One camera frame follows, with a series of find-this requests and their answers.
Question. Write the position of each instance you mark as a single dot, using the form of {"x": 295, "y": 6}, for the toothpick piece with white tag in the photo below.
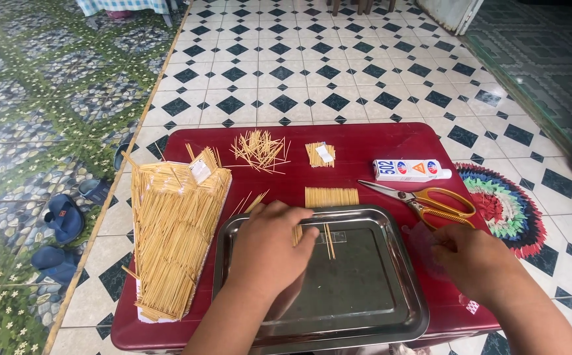
{"x": 202, "y": 166}

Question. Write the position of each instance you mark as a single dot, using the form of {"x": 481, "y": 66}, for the large toothpick roof model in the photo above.
{"x": 172, "y": 236}

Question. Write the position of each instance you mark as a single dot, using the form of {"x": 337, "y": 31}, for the flat glued toothpick panel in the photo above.
{"x": 331, "y": 196}

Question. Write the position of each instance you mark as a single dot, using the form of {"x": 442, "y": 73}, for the blue sandal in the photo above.
{"x": 55, "y": 264}
{"x": 64, "y": 218}
{"x": 93, "y": 190}
{"x": 121, "y": 155}

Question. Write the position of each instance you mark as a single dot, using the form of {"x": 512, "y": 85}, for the small toothpick panel with paper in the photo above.
{"x": 319, "y": 155}

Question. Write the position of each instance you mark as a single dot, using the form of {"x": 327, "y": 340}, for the red white sticker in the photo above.
{"x": 471, "y": 306}

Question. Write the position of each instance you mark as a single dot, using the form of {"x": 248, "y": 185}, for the round colourful rag rug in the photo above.
{"x": 505, "y": 209}

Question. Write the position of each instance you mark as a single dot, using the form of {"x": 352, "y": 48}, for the person's right fingers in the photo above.
{"x": 443, "y": 251}

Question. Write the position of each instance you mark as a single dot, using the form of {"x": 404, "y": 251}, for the red low table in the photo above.
{"x": 364, "y": 148}

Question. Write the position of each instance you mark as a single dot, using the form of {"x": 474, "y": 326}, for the table with checked cloth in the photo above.
{"x": 123, "y": 7}

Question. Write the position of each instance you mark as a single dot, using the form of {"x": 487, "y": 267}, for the small toothpick bundle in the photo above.
{"x": 296, "y": 235}

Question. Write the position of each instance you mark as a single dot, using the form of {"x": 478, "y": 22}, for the white glue bottle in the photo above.
{"x": 409, "y": 170}

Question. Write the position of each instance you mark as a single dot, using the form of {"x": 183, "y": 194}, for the clear plastic wrapper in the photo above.
{"x": 421, "y": 251}

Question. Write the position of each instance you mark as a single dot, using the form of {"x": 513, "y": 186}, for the person's right hand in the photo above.
{"x": 478, "y": 261}

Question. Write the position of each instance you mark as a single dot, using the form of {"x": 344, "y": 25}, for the person's left hand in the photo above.
{"x": 261, "y": 251}

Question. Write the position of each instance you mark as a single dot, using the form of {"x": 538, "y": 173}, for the wooden chair legs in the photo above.
{"x": 362, "y": 6}

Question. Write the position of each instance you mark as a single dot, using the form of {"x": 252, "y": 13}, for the few loose toothpicks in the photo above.
{"x": 254, "y": 202}

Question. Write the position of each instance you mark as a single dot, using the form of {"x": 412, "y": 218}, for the stainless steel tray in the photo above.
{"x": 355, "y": 296}

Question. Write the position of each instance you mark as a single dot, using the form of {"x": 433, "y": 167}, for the pair of glued toothpicks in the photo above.
{"x": 330, "y": 241}

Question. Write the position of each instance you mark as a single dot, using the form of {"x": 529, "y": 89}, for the white door frame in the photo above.
{"x": 451, "y": 15}

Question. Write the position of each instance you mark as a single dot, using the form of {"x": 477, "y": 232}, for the pile of loose toothpicks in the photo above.
{"x": 259, "y": 150}

